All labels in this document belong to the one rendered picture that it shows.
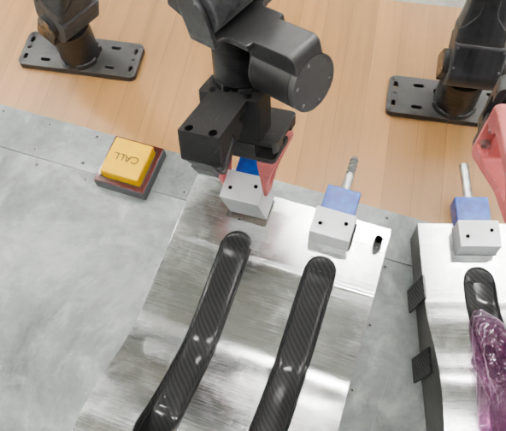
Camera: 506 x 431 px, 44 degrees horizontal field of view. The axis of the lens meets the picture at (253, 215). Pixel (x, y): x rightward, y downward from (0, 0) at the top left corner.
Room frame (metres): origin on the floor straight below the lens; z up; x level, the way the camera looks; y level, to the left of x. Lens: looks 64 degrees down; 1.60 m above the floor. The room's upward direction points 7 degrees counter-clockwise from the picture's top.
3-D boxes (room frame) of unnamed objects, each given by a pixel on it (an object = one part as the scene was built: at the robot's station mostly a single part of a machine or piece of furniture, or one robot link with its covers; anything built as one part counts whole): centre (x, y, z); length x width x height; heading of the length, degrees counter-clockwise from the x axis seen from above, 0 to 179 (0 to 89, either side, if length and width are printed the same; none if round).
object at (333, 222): (0.35, -0.11, 0.89); 0.13 x 0.05 x 0.05; 155
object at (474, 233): (0.33, -0.28, 0.86); 0.13 x 0.05 x 0.05; 172
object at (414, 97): (0.53, -0.32, 0.84); 0.20 x 0.07 x 0.08; 73
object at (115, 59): (0.71, 0.25, 0.84); 0.20 x 0.07 x 0.08; 73
